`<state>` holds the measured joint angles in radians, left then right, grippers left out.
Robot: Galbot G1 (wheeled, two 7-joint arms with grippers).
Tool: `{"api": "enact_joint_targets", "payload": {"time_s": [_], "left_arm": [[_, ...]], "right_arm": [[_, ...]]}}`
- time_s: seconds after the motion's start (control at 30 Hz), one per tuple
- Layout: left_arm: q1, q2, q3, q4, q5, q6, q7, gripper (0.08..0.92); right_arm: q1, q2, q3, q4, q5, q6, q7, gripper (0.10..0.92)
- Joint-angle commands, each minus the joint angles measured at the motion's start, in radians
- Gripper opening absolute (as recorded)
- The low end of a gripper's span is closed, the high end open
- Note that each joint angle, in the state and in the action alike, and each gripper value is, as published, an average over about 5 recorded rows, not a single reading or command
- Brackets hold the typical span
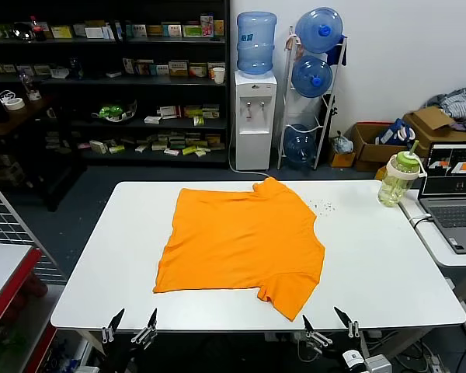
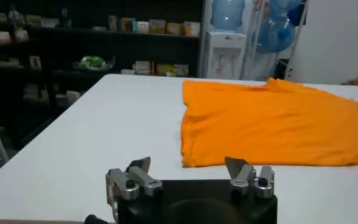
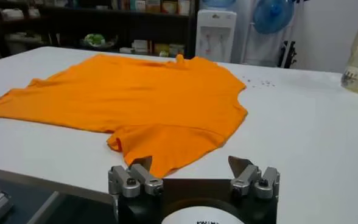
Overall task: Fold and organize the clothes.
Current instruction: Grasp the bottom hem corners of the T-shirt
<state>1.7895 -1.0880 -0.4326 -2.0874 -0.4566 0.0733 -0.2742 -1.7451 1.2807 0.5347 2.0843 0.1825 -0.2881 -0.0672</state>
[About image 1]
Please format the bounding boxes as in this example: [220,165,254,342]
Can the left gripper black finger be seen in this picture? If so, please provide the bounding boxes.
[102,309,126,343]
[130,308,158,344]

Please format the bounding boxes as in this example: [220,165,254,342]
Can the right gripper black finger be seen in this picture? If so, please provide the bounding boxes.
[301,314,334,348]
[333,306,360,337]

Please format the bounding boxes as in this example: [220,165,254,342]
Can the orange t-shirt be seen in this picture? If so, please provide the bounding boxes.
[151,176,326,322]

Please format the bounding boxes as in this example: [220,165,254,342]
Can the pile of striped clothes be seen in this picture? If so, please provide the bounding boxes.
[424,87,466,135]

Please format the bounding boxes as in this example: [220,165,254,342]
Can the white table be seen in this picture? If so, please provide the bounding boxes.
[50,180,466,333]

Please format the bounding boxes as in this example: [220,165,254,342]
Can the white side desk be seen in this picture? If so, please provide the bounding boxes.
[398,188,466,337]

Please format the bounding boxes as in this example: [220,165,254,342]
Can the red and white cart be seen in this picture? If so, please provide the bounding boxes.
[0,242,43,339]

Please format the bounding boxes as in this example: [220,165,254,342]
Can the green lid drinking bottle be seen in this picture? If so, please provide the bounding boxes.
[377,139,428,208]

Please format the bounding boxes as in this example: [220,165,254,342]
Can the grey laptop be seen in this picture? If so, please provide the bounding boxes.
[416,140,466,255]

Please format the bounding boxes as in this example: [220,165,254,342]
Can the small cardboard box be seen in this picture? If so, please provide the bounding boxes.
[329,149,357,169]

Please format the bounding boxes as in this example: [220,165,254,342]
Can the cardboard box with red edge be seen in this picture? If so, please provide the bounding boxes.
[350,121,409,173]

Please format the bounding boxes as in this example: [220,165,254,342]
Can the crumpled plastic bag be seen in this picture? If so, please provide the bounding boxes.
[331,131,354,155]

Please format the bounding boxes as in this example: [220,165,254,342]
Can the blue shopping bag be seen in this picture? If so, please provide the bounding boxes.
[374,117,417,148]

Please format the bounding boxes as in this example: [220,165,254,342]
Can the large open cardboard box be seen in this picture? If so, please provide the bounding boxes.
[402,105,466,159]

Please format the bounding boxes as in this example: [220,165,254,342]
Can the white water dispenser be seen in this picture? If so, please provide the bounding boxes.
[233,71,278,171]

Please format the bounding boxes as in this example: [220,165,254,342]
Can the brown wooden table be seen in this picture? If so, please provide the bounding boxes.
[0,95,59,137]

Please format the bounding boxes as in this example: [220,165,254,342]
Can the black shelf unit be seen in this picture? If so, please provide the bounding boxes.
[0,0,231,213]

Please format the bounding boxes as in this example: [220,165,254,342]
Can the beige medicine box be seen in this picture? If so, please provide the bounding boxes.
[168,60,190,77]

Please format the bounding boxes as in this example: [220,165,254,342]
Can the clear plastic bottle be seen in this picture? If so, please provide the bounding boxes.
[17,71,42,101]

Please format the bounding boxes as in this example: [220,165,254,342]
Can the blue glass bottle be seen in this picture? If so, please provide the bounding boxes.
[68,57,85,81]

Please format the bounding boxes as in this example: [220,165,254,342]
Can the blue water jug with label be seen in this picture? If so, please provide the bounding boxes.
[236,10,277,76]

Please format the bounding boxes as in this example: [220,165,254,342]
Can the pink and green box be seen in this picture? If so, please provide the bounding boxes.
[200,14,214,39]

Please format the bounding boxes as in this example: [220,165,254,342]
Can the cola bottle red cap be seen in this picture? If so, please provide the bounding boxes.
[29,15,47,42]

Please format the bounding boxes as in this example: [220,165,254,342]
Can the shiny metal bowl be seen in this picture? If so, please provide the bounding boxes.
[10,21,34,42]

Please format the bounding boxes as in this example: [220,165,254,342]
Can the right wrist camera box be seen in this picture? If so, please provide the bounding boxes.
[341,349,392,373]

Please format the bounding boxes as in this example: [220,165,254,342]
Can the white wire grid panel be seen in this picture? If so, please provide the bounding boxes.
[0,170,67,281]

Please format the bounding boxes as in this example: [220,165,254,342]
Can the white dispenser power cable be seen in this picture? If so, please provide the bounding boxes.
[228,124,275,180]

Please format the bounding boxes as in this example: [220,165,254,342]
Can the white wire jug rack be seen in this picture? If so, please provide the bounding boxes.
[276,25,350,171]

